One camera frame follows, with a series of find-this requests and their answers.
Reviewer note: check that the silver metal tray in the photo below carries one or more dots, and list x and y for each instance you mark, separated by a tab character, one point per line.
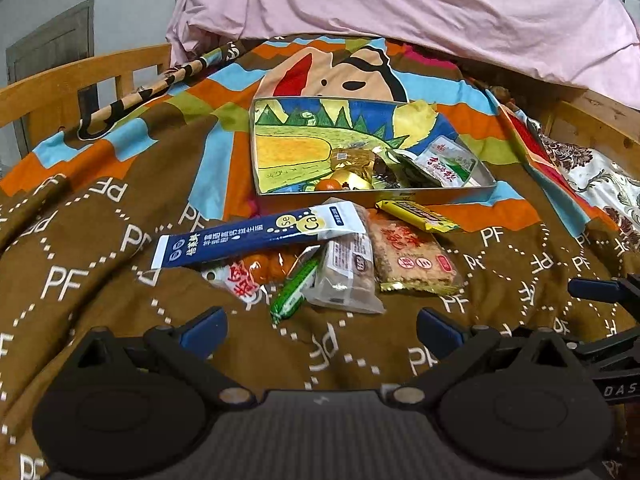
435	194

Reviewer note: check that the white floral satin cloth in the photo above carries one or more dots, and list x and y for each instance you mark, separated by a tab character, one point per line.
600	180

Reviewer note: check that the wooden slatted bed rail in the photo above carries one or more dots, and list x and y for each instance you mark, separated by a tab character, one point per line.
45	90

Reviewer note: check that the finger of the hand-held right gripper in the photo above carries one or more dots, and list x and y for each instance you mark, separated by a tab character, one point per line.
592	290
610	347

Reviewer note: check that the dinosaur drawing paper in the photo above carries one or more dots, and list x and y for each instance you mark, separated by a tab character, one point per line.
300	145

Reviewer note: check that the golden foil packet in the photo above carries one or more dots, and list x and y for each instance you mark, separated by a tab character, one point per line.
350	180

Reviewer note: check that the orange snack clear packet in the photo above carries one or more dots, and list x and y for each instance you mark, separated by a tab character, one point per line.
250	267

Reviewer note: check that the pink bedsheet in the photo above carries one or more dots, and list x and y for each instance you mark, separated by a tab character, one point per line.
400	5

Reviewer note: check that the yellow green candy packet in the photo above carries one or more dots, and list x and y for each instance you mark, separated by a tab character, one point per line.
415	214

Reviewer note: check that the rice cracker packet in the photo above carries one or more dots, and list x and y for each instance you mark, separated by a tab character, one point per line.
415	256

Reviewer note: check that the wooden bed panel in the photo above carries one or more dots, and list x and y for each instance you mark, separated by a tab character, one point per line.
600	115

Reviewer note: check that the green sausage stick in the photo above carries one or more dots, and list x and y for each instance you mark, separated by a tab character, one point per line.
292	290

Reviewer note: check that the green white pickle packet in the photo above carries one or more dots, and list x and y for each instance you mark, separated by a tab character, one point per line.
445	165

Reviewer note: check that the mandarin orange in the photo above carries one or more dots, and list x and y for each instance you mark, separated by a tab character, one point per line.
327	186

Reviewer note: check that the dark snack clear packet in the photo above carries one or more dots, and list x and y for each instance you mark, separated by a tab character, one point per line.
391	172

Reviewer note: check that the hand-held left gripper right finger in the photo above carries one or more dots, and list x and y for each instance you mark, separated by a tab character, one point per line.
440	329

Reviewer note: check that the brown cake clear packet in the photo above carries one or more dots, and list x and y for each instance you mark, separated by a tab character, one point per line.
345	271

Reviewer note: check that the tan black patterned cloth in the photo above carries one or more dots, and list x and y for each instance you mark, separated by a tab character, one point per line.
150	87

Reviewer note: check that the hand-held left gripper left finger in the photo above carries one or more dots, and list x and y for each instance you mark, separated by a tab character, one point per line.
204	329

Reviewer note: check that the cartoon striped blanket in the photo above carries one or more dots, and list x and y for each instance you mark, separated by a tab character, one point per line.
225	85

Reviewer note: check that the brown blanket white letters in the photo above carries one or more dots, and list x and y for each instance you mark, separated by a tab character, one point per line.
100	240

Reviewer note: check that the blue long snack packet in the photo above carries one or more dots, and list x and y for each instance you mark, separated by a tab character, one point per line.
250	240

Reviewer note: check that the grey door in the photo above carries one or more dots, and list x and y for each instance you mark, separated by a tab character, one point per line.
50	45

